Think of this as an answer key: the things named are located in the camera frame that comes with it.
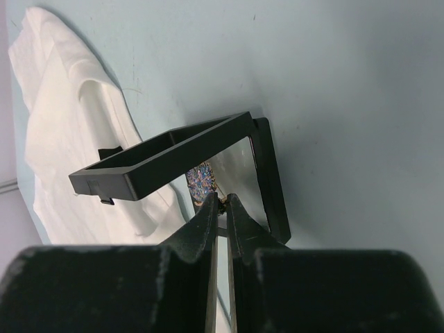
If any white t-shirt with flower print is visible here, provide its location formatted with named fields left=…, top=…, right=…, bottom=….
left=8, top=7, right=185, bottom=245

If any right black display box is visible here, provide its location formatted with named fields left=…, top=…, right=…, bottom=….
left=69, top=112, right=291, bottom=244

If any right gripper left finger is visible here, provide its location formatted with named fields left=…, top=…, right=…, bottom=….
left=1, top=194, right=218, bottom=332

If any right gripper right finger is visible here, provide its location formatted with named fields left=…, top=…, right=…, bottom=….
left=227, top=194, right=443, bottom=332

